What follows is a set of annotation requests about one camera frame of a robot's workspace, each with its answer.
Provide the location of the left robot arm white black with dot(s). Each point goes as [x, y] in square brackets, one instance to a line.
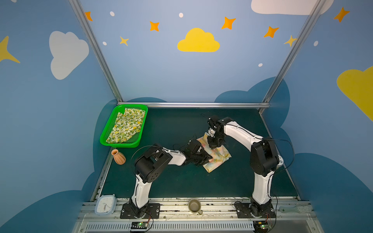
[153, 162]

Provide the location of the green circuit board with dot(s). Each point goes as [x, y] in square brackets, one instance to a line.
[139, 227]
[261, 227]

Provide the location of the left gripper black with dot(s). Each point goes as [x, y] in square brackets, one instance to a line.
[202, 158]

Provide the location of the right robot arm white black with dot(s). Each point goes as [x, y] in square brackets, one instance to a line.
[264, 157]

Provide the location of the aluminium frame back rail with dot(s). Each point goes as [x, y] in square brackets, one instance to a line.
[201, 105]

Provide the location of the lemon print skirt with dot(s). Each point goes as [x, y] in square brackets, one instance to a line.
[127, 124]

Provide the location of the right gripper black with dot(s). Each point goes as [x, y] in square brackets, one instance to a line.
[217, 141]

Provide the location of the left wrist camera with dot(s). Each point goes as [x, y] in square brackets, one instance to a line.
[194, 145]

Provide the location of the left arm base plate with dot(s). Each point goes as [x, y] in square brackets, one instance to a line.
[129, 212]

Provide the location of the pastel floral skirt pink flowers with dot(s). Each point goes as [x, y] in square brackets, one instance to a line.
[219, 155]

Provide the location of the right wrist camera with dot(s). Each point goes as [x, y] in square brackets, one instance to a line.
[214, 126]

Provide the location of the tape roll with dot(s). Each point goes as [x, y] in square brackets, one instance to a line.
[281, 162]

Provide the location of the green plastic basket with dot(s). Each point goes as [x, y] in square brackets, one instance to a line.
[135, 140]

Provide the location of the olive ceramic mug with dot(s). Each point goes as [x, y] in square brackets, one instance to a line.
[195, 207]

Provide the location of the terracotta ribbed vase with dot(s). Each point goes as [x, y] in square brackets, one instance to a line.
[119, 158]

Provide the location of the left green circuit board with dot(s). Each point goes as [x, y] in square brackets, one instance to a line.
[139, 227]

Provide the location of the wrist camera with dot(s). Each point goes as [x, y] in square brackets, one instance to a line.
[214, 126]
[194, 145]

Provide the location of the white square clock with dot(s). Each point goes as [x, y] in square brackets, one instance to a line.
[106, 205]

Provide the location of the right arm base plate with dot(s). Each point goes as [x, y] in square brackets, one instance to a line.
[254, 210]

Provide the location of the right green circuit board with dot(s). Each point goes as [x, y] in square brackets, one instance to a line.
[261, 227]

